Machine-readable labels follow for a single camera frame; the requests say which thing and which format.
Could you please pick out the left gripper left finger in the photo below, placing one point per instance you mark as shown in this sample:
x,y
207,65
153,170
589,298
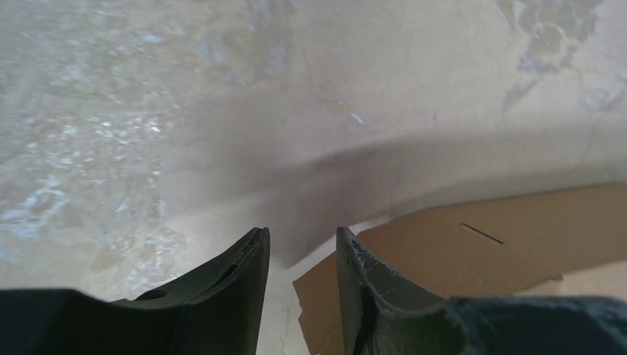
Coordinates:
x,y
215,308

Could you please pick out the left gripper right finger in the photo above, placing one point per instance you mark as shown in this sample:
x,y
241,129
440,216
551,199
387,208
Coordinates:
x,y
383,312

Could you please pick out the brown cardboard box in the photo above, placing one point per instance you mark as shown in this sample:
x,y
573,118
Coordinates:
x,y
510,247

